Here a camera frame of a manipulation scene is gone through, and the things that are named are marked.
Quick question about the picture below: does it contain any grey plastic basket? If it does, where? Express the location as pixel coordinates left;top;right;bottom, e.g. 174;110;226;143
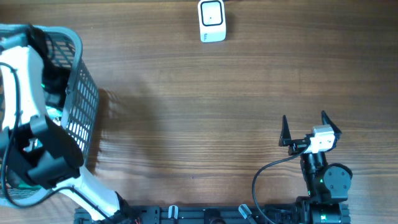
0;23;100;208

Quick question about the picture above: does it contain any black right camera cable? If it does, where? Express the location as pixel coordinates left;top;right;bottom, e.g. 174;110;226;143
251;146;312;224

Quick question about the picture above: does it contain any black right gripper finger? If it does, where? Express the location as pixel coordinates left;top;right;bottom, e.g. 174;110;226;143
321;110;341;137
279;115;292;142

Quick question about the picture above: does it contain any white barcode scanner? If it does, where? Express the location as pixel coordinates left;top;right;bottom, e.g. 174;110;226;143
197;0;226;43

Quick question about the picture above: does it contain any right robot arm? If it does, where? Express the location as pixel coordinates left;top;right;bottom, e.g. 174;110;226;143
279;111;353;224

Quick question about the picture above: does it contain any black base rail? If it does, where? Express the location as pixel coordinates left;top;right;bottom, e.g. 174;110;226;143
73;203;351;224

